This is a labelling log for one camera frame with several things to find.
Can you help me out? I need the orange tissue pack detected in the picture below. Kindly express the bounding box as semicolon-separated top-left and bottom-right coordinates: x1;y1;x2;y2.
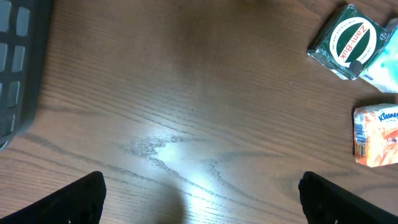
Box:
353;103;397;167

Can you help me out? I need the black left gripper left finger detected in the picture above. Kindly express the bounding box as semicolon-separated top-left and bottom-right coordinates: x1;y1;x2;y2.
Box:
1;171;106;224

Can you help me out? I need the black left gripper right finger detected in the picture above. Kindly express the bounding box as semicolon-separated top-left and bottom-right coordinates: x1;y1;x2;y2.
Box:
298;171;397;224

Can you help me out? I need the small green wipes pack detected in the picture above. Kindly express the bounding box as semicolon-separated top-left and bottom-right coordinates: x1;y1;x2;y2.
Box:
359;18;397;93

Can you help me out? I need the black plastic mesh basket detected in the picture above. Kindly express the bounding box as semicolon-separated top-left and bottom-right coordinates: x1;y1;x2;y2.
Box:
1;0;53;149

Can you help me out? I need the roll of tape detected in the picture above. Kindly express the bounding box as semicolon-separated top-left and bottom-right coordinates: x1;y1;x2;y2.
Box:
307;4;390;80

